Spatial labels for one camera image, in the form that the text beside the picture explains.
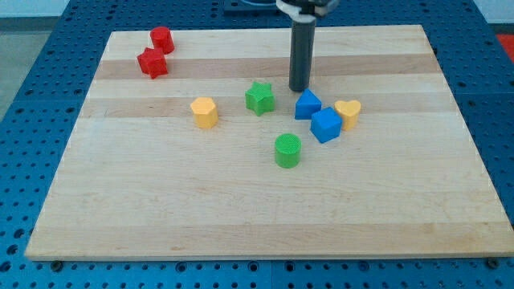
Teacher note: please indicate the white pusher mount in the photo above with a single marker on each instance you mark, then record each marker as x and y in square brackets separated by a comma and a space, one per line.
[306, 10]

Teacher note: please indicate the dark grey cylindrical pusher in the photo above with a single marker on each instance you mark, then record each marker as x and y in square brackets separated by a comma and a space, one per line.
[302, 40]

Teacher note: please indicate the green star block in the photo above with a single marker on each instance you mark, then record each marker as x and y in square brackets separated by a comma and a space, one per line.
[260, 98]

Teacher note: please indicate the red star block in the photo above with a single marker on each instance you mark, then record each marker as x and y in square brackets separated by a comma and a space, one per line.
[152, 62]

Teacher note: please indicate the blue triangle block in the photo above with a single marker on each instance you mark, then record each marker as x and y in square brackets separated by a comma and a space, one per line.
[307, 105]

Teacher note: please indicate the yellow heart block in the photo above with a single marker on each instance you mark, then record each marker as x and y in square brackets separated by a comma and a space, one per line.
[349, 112]

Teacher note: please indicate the blue cube block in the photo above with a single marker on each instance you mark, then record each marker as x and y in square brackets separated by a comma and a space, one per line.
[326, 125]

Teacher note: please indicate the green cylinder block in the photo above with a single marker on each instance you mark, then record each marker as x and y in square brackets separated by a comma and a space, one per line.
[287, 150]

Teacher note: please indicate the yellow hexagon block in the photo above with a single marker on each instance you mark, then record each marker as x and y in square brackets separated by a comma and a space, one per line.
[205, 112]

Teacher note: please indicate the red cylinder block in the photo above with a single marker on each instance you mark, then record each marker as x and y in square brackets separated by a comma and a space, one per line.
[161, 37]

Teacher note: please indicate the wooden board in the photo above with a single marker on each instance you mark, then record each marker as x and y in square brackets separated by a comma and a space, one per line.
[140, 181]

